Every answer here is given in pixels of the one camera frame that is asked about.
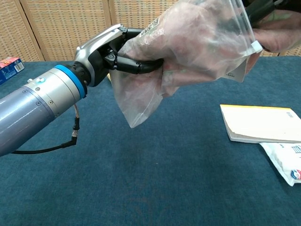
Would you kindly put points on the white blue snack packet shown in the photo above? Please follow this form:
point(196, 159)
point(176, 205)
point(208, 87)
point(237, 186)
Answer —
point(285, 162)

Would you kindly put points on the woven bamboo folding screen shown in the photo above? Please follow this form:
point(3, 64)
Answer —
point(58, 26)

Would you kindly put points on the blue pink cookie box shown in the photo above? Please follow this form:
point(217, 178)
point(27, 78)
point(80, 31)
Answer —
point(10, 69)

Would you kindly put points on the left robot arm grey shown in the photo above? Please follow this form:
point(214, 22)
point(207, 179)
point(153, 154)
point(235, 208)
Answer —
point(35, 103)

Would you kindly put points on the white barcode label tag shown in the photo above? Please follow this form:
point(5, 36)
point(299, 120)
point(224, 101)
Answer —
point(236, 73)

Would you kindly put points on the right robot hand black silver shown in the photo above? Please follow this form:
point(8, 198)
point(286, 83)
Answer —
point(261, 8)

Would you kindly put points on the left robot hand black silver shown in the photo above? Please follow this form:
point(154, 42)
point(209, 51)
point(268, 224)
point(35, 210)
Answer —
point(98, 50)

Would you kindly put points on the white notebook yellow edge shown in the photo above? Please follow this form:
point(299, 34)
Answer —
point(261, 124)

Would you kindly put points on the transparent zip plastic bag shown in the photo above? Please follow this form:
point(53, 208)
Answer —
point(188, 47)

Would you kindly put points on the blue felt table cover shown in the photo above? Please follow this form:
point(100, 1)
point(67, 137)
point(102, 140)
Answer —
point(150, 176)

